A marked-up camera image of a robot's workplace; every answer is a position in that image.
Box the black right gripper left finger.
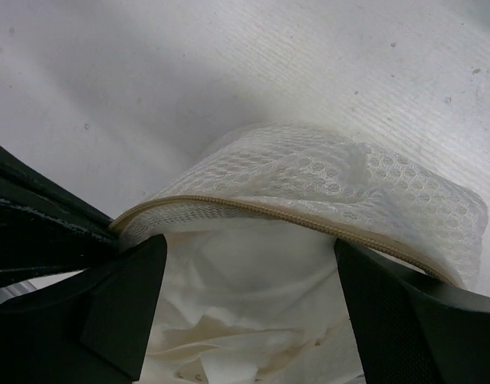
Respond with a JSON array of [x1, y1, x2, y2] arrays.
[[0, 235, 167, 384]]

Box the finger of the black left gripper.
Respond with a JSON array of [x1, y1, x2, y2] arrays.
[[0, 146, 118, 288]]

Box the white mesh laundry bag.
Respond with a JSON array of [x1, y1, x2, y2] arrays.
[[110, 123, 488, 289]]

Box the white bra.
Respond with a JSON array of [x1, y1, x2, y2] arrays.
[[140, 221, 364, 383]]

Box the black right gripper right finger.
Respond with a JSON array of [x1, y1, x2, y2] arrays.
[[335, 240, 490, 383]]

